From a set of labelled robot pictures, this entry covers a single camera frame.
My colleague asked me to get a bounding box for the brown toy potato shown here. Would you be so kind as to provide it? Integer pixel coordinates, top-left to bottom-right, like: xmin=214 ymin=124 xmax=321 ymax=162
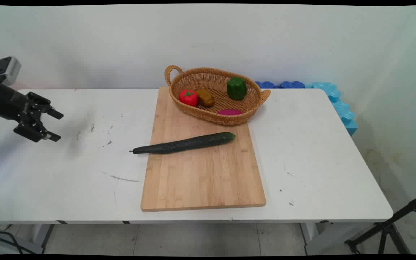
xmin=196 ymin=89 xmax=215 ymax=108

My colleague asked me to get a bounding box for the red toy tomato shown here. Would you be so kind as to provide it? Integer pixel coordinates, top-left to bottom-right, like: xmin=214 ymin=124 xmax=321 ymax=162
xmin=179 ymin=89 xmax=198 ymax=107

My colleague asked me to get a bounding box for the light blue foam mat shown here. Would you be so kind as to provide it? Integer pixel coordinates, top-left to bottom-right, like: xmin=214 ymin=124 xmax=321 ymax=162
xmin=311 ymin=82 xmax=359 ymax=137

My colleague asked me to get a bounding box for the black floor cable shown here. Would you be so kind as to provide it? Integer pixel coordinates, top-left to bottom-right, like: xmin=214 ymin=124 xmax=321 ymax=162
xmin=0 ymin=231 xmax=25 ymax=254

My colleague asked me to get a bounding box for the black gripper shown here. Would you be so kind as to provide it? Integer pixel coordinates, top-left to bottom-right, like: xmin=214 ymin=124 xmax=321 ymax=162
xmin=0 ymin=82 xmax=64 ymax=142

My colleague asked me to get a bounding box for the woven wicker basket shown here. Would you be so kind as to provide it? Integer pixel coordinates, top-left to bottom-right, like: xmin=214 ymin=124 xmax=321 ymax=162
xmin=164 ymin=65 xmax=271 ymax=126

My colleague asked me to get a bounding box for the long dark green cucumber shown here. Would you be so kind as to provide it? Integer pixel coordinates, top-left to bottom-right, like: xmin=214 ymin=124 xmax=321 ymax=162
xmin=129 ymin=132 xmax=236 ymax=155

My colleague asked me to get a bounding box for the grey floor base plate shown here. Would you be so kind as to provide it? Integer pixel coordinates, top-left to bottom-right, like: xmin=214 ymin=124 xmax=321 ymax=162
xmin=0 ymin=225 xmax=44 ymax=255

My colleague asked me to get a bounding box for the wooden cutting board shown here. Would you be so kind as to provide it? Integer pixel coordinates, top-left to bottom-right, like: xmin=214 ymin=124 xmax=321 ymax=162
xmin=140 ymin=86 xmax=267 ymax=212

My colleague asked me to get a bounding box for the green toy bell pepper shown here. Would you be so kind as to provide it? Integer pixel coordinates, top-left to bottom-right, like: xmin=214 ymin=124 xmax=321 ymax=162
xmin=227 ymin=77 xmax=247 ymax=100

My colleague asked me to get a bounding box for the white table leg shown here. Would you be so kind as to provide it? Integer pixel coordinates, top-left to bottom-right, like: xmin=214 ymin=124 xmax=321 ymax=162
xmin=299 ymin=221 xmax=374 ymax=255
xmin=30 ymin=224 xmax=55 ymax=254

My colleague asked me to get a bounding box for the black tripod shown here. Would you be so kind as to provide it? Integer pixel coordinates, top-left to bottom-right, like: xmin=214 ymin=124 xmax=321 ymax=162
xmin=344 ymin=192 xmax=416 ymax=255

